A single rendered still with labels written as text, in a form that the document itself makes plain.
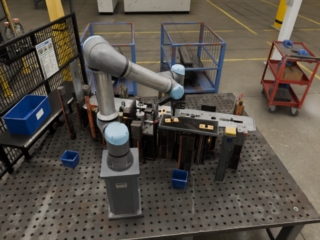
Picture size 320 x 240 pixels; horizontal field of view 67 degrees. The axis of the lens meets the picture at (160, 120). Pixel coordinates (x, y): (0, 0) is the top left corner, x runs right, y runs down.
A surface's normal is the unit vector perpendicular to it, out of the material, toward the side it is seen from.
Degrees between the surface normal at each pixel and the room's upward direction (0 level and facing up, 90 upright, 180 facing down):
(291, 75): 90
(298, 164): 0
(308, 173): 0
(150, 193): 0
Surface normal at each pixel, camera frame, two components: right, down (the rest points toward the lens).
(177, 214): 0.02, -0.80
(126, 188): 0.11, 0.58
